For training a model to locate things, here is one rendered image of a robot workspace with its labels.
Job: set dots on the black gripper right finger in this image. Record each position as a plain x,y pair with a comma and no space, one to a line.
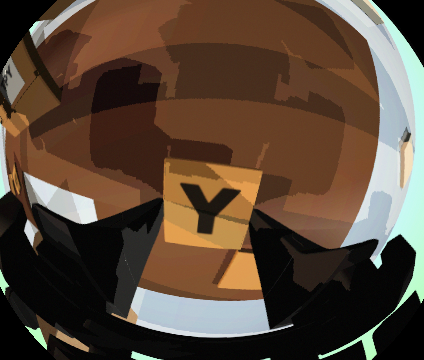
292,269

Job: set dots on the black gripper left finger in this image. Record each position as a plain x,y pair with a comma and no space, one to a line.
112,252

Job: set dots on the white paper ticket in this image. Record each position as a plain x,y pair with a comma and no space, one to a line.
10,81

